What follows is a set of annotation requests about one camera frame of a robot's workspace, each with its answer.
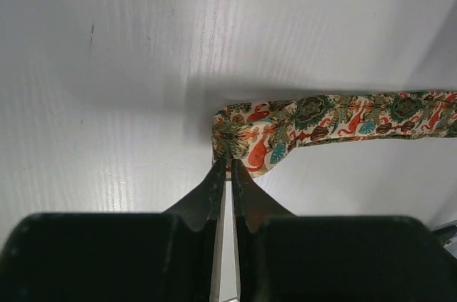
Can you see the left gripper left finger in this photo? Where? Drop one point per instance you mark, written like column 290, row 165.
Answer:
column 167, row 256

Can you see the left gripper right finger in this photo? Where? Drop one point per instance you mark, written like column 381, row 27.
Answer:
column 285, row 257

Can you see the floral patterned tie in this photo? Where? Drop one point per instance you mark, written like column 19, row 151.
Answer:
column 262, row 134

